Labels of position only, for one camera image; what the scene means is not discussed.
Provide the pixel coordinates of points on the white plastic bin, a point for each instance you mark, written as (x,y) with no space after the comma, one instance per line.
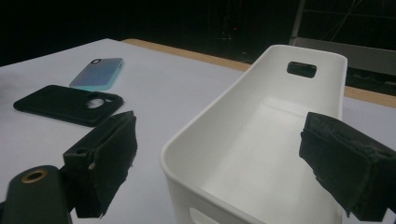
(249,149)

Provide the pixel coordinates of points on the black phone case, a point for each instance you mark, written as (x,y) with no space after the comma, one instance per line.
(56,104)

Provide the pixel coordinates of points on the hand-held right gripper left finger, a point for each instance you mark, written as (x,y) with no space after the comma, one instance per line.
(102,161)

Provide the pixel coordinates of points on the iridescent phone case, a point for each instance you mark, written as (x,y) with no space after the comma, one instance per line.
(96,74)

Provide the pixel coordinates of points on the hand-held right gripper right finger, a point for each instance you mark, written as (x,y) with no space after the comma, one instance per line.
(348,161)

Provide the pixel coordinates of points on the white metal desk frame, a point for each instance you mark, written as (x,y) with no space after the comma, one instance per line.
(358,54)

